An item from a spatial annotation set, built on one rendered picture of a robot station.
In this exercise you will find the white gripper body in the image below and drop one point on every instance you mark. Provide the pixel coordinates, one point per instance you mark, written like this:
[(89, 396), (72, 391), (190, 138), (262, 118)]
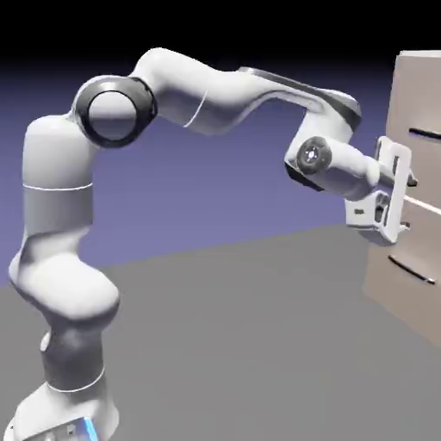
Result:
[(401, 172)]

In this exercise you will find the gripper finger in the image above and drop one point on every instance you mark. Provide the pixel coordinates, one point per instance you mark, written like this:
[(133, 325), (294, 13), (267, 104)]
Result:
[(412, 180), (404, 226)]

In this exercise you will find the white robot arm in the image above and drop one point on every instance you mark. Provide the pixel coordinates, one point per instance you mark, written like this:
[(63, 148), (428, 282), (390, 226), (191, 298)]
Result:
[(58, 213)]

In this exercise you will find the light wood cabinet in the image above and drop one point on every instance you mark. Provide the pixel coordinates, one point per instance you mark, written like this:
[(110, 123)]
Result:
[(423, 89)]

